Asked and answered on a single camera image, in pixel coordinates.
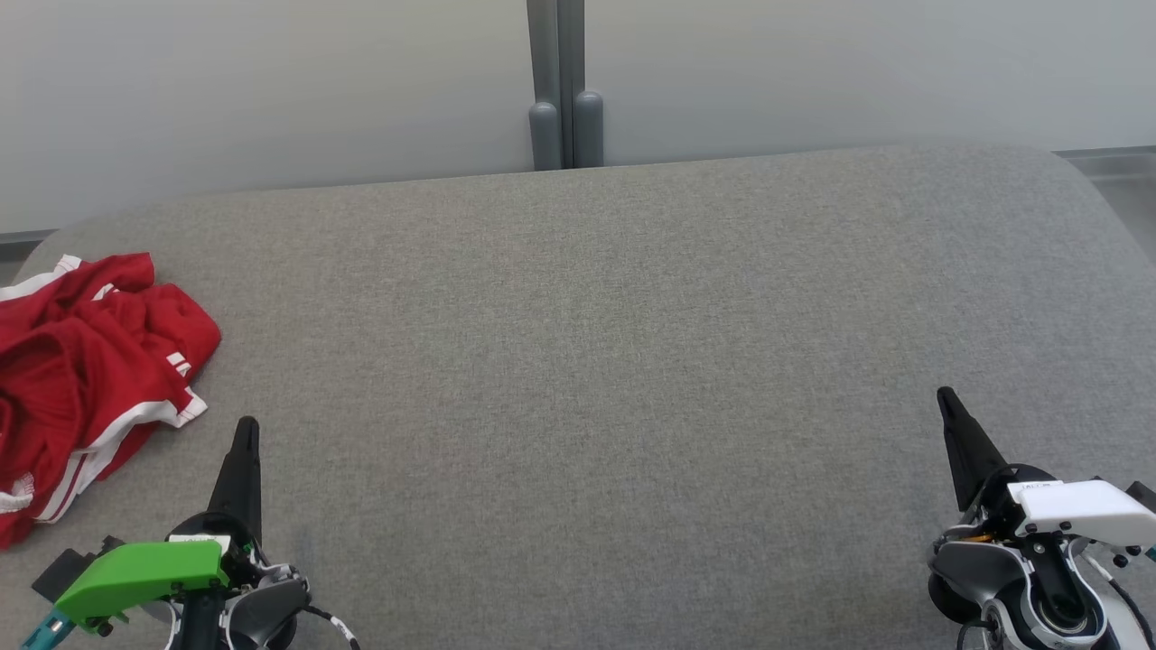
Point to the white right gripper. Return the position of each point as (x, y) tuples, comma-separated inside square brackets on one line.
[(1079, 510)]

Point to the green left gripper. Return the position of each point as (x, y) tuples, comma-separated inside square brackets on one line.
[(135, 573)]

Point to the red jersey with white sleeves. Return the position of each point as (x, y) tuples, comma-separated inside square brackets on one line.
[(54, 388)]

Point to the grey fabric sofa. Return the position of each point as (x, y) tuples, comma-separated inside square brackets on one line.
[(578, 361)]

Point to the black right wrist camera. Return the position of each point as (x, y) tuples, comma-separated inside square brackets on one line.
[(1141, 496)]

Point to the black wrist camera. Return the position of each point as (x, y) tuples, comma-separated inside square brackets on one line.
[(1141, 496), (63, 569)]

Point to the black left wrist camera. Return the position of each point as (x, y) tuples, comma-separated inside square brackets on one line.
[(63, 569)]

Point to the grey metal partition post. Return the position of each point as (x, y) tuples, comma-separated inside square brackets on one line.
[(542, 54)]

